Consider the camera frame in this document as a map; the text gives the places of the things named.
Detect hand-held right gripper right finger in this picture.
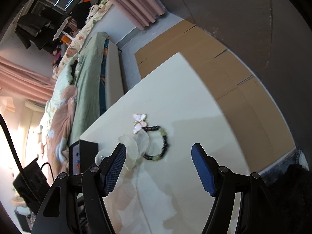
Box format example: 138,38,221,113
191,143,278,234

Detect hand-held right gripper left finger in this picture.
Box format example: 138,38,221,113
30,143,127,234

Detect black gift box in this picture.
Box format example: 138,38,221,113
68,140,99,176

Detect translucent shell disc jewelry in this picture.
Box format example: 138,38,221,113
95,131,152,174

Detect dark green beaded bracelet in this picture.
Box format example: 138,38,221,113
142,125,169,161

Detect pink butterfly brooch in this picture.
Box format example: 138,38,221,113
132,113,149,134

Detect pink floral blanket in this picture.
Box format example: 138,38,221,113
43,85,79,183

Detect white radiator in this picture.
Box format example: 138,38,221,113
24,99,47,114

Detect bed with green sheet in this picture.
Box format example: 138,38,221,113
72,31,128,143

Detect pink curtain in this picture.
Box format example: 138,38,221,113
0,56,57,103
86,0,167,30

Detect light green quilt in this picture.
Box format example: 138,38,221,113
44,53,82,117

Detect flat cardboard sheet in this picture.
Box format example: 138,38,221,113
134,19,297,174

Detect plush toys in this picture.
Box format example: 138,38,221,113
50,44,65,69

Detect cream patterned quilt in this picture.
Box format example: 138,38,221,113
52,0,115,79

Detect white folding rack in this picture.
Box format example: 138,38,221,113
52,17,76,41

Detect hanging dark clothes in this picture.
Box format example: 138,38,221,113
16,8,67,51

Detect dark brown wardrobe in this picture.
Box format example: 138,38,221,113
168,0,312,152

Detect black garment heap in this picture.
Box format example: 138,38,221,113
72,1,94,28

